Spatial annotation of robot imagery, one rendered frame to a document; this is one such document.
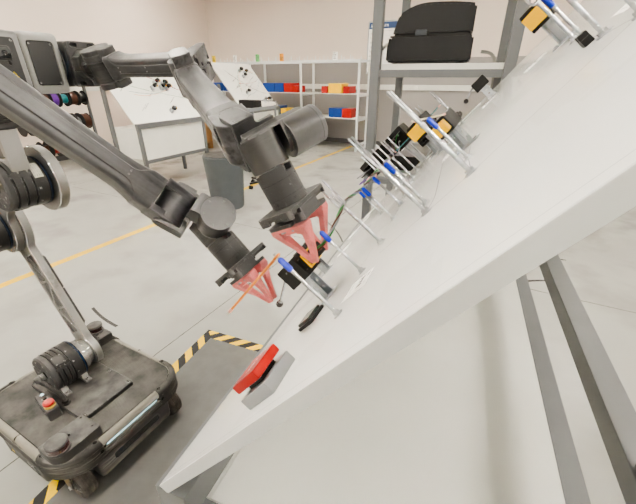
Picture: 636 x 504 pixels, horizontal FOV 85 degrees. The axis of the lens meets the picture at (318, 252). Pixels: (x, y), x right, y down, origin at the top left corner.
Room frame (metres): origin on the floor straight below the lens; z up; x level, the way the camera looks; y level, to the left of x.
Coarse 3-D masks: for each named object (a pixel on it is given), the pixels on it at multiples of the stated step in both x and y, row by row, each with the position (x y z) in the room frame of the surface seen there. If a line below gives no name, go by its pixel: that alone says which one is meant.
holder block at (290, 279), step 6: (294, 258) 0.50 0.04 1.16; (294, 264) 0.49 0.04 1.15; (300, 264) 0.49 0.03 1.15; (318, 264) 0.51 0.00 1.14; (282, 270) 0.51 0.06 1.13; (300, 270) 0.49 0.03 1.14; (306, 270) 0.49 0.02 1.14; (312, 270) 0.49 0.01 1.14; (282, 276) 0.51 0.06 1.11; (288, 276) 0.50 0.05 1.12; (294, 276) 0.50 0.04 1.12; (306, 276) 0.49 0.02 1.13; (288, 282) 0.51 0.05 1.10; (294, 282) 0.50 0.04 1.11; (300, 282) 0.49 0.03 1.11; (294, 288) 0.50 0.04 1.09
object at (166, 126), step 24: (120, 96) 4.96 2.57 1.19; (144, 96) 5.27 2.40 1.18; (168, 96) 5.61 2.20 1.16; (144, 120) 4.93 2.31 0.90; (168, 120) 5.20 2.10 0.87; (192, 120) 5.57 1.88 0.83; (120, 144) 5.02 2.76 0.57; (144, 144) 4.78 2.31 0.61; (168, 144) 5.14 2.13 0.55; (192, 144) 5.53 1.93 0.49
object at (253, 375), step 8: (272, 344) 0.33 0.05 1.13; (264, 352) 0.32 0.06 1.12; (272, 352) 0.32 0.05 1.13; (256, 360) 0.32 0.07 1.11; (264, 360) 0.30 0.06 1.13; (272, 360) 0.32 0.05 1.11; (248, 368) 0.31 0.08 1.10; (256, 368) 0.29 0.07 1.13; (264, 368) 0.29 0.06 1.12; (248, 376) 0.28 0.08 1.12; (256, 376) 0.28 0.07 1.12; (264, 376) 0.29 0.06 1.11; (240, 384) 0.29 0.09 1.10; (248, 384) 0.28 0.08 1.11; (256, 384) 0.29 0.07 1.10; (240, 392) 0.29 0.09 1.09
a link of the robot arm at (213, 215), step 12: (192, 192) 0.61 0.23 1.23; (204, 204) 0.53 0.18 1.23; (216, 204) 0.54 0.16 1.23; (228, 204) 0.55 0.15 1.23; (192, 216) 0.54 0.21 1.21; (204, 216) 0.52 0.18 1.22; (216, 216) 0.53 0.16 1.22; (228, 216) 0.53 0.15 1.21; (168, 228) 0.57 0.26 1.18; (180, 228) 0.56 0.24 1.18; (204, 228) 0.53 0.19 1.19; (216, 228) 0.51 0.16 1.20; (228, 228) 0.53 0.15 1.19
